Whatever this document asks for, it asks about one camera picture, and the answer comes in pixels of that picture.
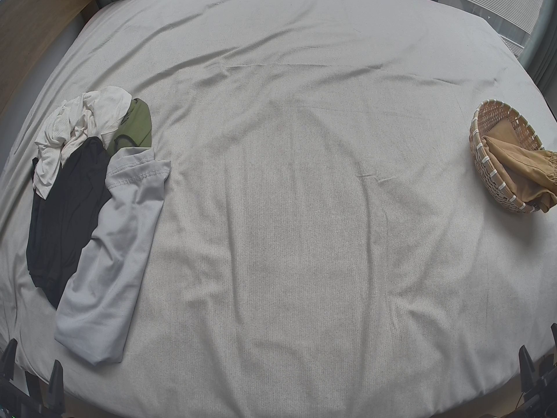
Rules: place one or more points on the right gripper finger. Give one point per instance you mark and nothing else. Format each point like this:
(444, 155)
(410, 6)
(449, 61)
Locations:
(526, 372)
(555, 342)

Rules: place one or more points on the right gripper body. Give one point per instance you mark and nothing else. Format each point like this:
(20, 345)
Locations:
(549, 399)

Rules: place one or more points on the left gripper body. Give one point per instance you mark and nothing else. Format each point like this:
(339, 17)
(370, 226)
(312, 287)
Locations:
(17, 403)

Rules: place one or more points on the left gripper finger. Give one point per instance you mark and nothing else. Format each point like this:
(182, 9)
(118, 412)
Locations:
(8, 364)
(56, 390)

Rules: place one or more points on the tan shorts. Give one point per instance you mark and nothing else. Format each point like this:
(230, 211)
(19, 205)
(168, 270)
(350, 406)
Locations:
(522, 168)

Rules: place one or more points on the pale grey garment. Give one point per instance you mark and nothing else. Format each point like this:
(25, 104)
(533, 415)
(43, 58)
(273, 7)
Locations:
(113, 255)

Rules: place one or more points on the black garment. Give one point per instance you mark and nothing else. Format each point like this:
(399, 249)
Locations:
(65, 216)

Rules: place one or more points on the round woven basket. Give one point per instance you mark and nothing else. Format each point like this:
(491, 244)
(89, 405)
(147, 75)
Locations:
(496, 116)

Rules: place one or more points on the green garment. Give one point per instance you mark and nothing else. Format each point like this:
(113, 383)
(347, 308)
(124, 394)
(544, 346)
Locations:
(139, 124)

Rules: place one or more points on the white garment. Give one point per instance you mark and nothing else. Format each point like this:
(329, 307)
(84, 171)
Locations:
(104, 107)

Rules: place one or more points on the bed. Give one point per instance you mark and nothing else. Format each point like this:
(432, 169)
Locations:
(304, 190)

